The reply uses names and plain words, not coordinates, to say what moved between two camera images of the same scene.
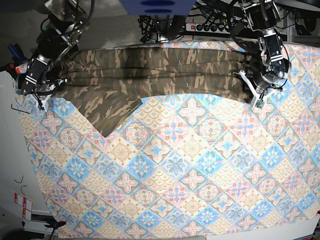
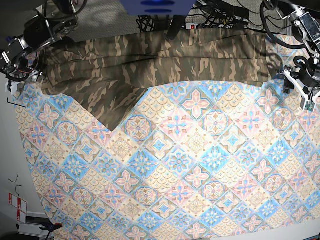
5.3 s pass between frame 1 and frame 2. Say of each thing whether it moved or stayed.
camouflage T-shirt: moved
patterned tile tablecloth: stayed
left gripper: moved
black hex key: moved
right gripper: moved
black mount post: stayed
